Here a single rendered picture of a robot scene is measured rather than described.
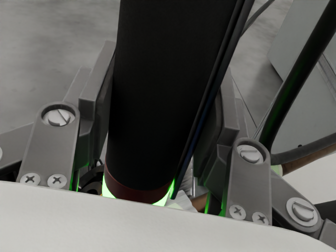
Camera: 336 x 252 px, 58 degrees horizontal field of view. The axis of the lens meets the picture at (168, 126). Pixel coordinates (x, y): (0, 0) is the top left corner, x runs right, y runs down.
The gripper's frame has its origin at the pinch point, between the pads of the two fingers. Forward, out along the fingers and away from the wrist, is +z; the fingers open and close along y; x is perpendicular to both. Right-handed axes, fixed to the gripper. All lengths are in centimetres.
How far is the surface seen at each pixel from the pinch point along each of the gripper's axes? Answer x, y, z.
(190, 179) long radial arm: -33.1, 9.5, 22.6
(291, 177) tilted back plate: -30.2, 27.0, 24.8
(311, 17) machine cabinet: -79, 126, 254
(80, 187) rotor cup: -26.9, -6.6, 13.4
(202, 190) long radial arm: -34.5, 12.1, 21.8
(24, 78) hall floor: -147, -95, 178
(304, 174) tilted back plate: -28.5, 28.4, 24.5
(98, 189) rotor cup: -23.3, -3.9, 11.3
